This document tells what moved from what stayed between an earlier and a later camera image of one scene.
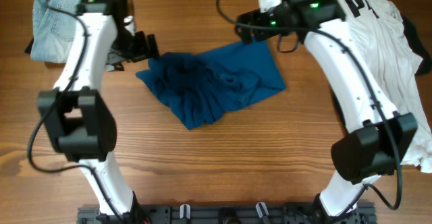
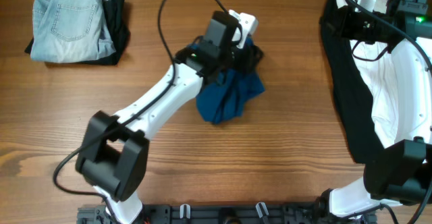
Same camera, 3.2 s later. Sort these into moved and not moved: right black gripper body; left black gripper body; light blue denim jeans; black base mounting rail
Moved: right black gripper body; left black gripper body
Not moved: black base mounting rail; light blue denim jeans
